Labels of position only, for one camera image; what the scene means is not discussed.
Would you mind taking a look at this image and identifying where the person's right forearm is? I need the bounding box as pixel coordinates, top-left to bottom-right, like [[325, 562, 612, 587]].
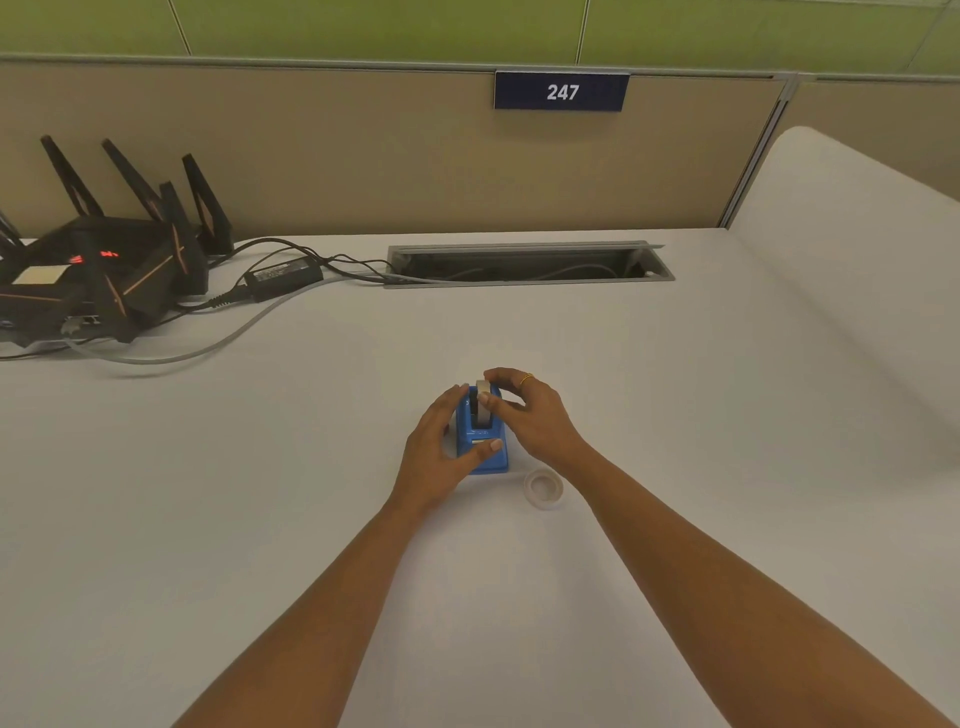
[[568, 447, 955, 728]]

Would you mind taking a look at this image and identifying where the black adapter mains cable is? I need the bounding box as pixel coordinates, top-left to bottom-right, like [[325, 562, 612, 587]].
[[222, 237, 393, 287]]

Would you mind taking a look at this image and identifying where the grey desk cable tray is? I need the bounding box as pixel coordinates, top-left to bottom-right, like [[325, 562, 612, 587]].
[[383, 240, 676, 290]]

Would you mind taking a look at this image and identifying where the person's left hand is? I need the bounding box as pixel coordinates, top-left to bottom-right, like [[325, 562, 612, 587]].
[[385, 384, 505, 519]]

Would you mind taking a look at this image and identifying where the grey cable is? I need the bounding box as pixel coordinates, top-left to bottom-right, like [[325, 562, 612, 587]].
[[63, 273, 453, 367]]

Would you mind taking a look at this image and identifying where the black adapter output cable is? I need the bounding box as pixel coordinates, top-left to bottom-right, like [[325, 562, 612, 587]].
[[135, 288, 253, 331]]

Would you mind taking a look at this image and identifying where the black power adapter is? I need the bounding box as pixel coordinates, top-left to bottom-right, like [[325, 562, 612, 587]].
[[243, 255, 326, 304]]

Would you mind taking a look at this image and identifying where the blue tape dispenser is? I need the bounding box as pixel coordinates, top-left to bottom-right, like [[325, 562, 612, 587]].
[[454, 385, 512, 477]]

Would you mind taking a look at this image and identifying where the person's right hand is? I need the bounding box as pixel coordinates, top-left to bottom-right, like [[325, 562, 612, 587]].
[[477, 367, 595, 483]]

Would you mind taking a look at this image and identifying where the clear tape roll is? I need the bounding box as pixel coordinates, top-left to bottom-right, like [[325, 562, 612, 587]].
[[522, 468, 565, 513]]

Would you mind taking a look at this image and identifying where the blue number sign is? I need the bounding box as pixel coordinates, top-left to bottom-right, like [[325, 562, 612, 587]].
[[492, 70, 632, 114]]

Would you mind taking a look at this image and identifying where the beige desk partition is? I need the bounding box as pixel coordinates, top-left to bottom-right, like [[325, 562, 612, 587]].
[[0, 54, 960, 240]]

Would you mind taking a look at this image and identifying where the grey tape roll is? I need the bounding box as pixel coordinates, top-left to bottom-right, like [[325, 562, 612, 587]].
[[474, 379, 503, 430]]

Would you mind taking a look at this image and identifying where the black router with antennas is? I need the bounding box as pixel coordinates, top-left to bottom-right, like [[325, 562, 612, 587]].
[[0, 135, 236, 348]]

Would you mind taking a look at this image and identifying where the person's left forearm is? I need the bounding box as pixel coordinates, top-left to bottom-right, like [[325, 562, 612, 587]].
[[171, 501, 423, 728]]

